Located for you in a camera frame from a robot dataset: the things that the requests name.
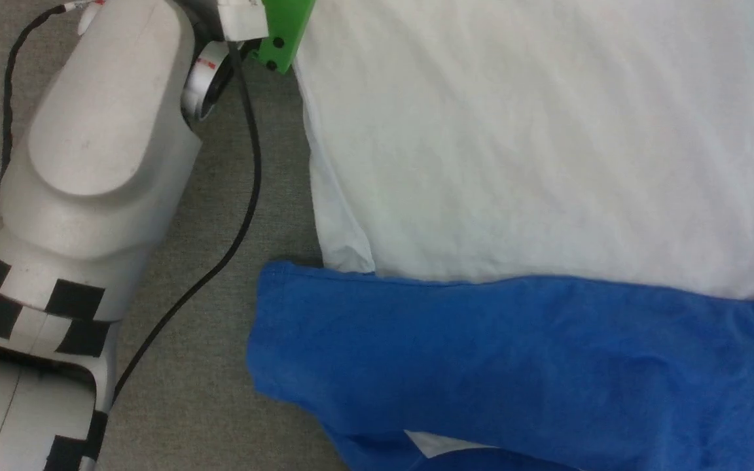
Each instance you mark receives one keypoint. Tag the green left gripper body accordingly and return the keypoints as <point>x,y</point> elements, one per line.
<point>284,29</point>

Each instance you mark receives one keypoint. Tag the blue and white shirt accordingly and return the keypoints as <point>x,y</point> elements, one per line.
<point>514,196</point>

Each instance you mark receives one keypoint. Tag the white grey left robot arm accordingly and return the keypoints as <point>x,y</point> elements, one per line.
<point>102,144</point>

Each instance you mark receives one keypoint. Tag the grey fabric sofa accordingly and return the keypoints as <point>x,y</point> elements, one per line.
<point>220,392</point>

